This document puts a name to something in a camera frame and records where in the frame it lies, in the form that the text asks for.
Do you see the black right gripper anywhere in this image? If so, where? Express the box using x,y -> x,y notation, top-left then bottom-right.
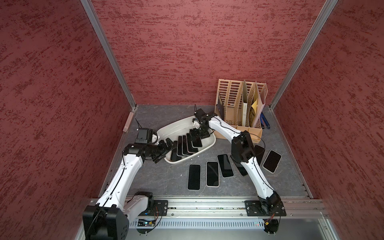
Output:
189,124 -> 210,142

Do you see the black phone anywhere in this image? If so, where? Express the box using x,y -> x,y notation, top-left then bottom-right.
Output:
217,154 -> 234,178
233,162 -> 248,177

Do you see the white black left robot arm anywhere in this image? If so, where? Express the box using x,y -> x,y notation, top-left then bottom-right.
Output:
83,138 -> 177,240

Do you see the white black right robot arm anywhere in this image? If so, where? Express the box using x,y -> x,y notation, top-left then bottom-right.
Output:
193,113 -> 282,216

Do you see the dark blue booklet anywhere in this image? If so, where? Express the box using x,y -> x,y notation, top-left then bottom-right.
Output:
216,94 -> 225,120

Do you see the beige file folder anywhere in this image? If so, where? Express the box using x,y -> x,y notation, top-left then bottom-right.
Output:
242,81 -> 248,127

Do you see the beige plastic desk organizer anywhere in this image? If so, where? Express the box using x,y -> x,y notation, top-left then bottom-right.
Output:
215,79 -> 263,143

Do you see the yellow paper envelope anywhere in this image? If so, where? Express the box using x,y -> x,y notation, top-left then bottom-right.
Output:
250,100 -> 258,115

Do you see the pink block at wall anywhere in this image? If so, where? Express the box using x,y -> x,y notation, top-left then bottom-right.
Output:
123,112 -> 135,133

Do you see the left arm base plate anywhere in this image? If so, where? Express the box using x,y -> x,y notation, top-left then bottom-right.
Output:
148,200 -> 169,217

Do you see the aluminium front rail frame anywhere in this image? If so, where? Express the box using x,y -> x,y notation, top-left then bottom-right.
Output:
74,195 -> 340,240

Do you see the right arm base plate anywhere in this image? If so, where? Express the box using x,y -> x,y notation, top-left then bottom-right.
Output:
245,201 -> 287,218

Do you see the left aluminium corner post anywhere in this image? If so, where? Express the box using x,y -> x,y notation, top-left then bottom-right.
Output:
81,0 -> 137,113

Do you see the aluminium corner post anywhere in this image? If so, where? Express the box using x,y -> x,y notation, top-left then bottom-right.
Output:
81,0 -> 137,113
270,0 -> 338,111

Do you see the right aluminium corner post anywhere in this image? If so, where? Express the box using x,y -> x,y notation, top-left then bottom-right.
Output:
270,0 -> 338,111

